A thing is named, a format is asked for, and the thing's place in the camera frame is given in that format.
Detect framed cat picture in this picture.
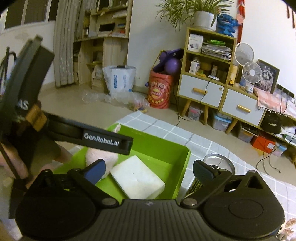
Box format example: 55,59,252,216
254,59,280,94

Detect pink striped cloth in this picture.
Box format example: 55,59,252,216
253,87,296,121

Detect pink plush pig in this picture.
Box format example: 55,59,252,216
85,123,122,179

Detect red cylindrical bucket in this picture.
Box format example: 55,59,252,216
147,70,174,109

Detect small white desk fan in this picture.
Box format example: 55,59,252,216
242,62,262,93

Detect white foam block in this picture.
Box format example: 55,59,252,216
110,156,165,200

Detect person left hand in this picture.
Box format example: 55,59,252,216
1,143,72,188

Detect potted green plant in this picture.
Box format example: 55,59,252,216
156,0,233,32

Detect wooden bookshelf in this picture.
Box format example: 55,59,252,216
74,1,133,93

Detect red box under cabinet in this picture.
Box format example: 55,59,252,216
250,136,275,154

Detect low wooden drawer cabinet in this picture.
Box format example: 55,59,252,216
219,84,296,149

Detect white paper bag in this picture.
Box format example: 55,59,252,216
102,65,136,96

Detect green tin can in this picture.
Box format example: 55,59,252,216
186,154,235,196

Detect tall wooden shelf cabinet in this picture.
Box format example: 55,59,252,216
177,28,237,125

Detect green plastic bin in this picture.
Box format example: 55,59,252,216
54,124,190,203

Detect blue stitch plush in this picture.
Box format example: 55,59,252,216
217,14,240,37

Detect large white fan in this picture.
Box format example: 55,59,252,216
234,43,254,66

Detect purple ball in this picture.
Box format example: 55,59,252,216
165,58,182,75

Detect grey curtain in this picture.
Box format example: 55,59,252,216
53,0,81,88

